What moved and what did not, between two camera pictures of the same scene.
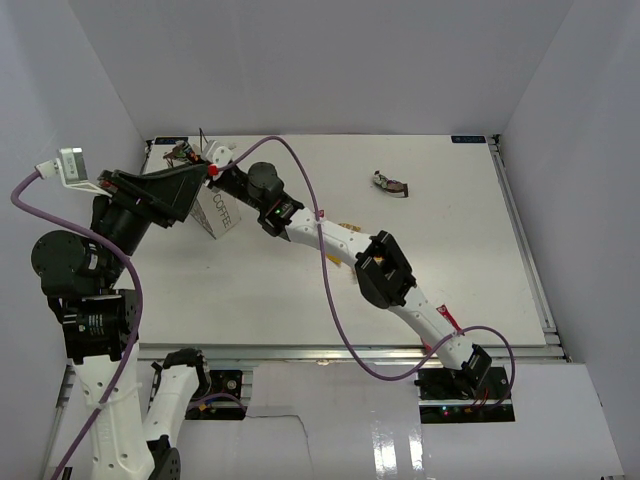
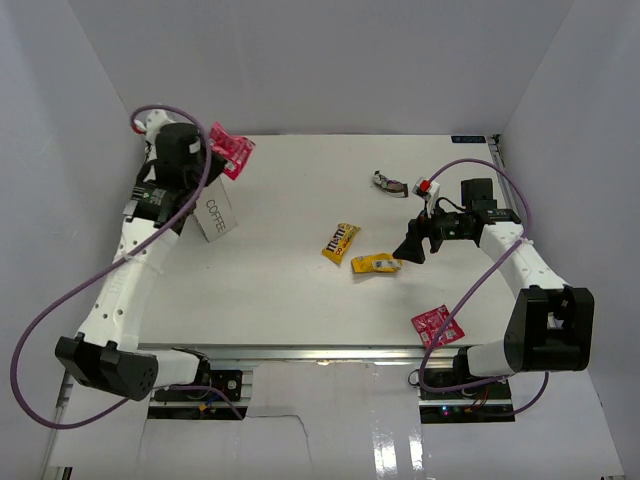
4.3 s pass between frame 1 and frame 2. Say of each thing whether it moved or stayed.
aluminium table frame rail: stayed
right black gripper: moved
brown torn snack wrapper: stayed
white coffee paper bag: stayed
